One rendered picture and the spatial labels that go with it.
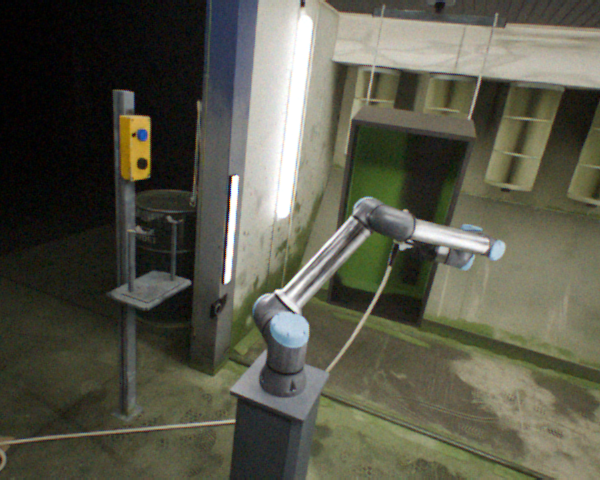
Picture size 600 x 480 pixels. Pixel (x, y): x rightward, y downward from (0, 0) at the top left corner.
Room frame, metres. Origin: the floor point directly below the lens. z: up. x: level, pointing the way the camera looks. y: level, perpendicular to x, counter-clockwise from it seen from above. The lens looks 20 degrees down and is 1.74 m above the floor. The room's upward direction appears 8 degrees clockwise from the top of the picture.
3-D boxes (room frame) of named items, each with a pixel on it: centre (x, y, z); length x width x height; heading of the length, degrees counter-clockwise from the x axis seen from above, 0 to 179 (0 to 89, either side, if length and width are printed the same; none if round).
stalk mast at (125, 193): (1.78, 0.78, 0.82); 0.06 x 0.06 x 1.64; 70
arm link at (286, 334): (1.39, -0.02, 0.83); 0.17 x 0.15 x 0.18; 24
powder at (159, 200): (2.89, 0.93, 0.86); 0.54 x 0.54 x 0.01
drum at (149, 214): (2.89, 0.92, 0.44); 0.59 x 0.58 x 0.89; 51
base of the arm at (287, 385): (1.38, -0.02, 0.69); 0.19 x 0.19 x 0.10
